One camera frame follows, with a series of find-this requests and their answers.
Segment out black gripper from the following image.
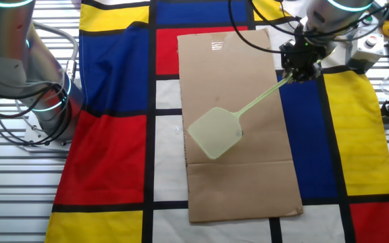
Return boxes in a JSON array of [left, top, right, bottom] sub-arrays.
[[280, 38, 328, 84]]

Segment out pale green plastic flyswatter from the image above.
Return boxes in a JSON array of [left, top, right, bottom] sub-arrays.
[[187, 72, 295, 161]]

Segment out white box red button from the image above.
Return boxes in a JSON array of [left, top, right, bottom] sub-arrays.
[[341, 28, 386, 72]]

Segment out white box green button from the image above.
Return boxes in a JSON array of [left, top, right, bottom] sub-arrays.
[[359, 13, 381, 35]]

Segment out brown cardboard sheet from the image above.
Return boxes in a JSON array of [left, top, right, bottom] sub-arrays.
[[176, 28, 304, 223]]

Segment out colour block tablecloth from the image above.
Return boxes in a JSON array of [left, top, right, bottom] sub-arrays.
[[45, 0, 389, 243]]

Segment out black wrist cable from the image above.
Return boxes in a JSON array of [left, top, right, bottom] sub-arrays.
[[228, 0, 389, 55]]

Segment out grey robot base cables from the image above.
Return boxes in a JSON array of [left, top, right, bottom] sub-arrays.
[[14, 22, 80, 136]]

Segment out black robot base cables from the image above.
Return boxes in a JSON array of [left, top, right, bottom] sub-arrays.
[[0, 82, 73, 148]]

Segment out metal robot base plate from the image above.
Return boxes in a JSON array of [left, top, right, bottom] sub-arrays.
[[23, 109, 73, 149]]

